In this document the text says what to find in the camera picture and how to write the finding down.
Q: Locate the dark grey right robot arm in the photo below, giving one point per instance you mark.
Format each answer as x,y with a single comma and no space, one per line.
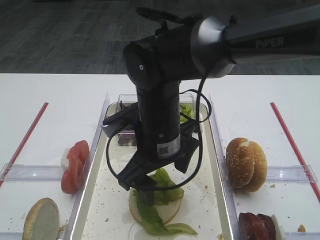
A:
197,48

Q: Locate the green lettuce leaf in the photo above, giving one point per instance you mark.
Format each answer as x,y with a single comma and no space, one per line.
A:
151,221

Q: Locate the clear left long divider rail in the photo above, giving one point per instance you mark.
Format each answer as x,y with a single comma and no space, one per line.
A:
78,216

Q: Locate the clear plastic salad container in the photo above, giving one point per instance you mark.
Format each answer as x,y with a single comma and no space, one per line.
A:
184,98

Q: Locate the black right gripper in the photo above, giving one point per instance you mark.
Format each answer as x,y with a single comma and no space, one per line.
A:
160,139

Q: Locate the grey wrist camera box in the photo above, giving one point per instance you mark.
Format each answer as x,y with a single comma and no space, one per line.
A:
120,122

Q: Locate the white lower right pusher block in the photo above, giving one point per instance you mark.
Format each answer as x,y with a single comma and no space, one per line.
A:
279,230

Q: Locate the purple cabbage pile in container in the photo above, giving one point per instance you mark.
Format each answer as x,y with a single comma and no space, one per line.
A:
127,136

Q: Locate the red guide rod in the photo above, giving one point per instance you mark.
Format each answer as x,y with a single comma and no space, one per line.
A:
23,143
296,151

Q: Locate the clear pusher rail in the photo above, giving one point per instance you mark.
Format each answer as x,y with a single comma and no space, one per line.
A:
26,173
300,174

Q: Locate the bun bottom on tray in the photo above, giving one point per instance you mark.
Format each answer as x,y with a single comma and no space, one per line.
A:
166,212

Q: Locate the sesame bun top rear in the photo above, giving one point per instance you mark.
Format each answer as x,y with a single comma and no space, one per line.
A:
260,168

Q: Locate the bread crumb chunk on table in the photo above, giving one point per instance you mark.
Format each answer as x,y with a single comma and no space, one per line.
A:
301,228

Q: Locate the dark meat patty stack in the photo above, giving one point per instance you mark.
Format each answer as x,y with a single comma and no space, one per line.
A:
256,227

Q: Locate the sesame bun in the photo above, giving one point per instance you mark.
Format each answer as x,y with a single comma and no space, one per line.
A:
240,162
260,168

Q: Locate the clear right upper pusher rail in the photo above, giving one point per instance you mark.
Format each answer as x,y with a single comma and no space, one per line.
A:
300,174

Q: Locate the green lettuce pile in container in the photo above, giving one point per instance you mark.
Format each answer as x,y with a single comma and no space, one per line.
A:
188,110

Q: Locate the white pusher block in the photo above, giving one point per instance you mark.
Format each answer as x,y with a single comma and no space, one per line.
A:
64,162
279,230

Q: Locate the white upper left pusher block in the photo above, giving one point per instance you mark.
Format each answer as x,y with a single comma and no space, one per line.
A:
64,162

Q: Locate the upright bun bottom slice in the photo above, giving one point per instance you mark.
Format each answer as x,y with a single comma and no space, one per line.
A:
42,221

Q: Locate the red left guide rod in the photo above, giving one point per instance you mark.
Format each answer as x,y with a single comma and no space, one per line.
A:
23,143

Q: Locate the tomato slice stack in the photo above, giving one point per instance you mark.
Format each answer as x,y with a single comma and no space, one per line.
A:
72,178

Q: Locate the silver metal tray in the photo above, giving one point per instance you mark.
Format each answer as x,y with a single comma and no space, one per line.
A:
109,217

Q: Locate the sesame bun top front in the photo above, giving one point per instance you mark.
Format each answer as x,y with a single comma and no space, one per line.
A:
240,162

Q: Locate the red right guide rod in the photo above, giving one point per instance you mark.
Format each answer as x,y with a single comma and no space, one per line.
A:
296,151

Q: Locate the clear left upper pusher rail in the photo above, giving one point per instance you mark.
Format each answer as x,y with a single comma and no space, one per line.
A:
26,173

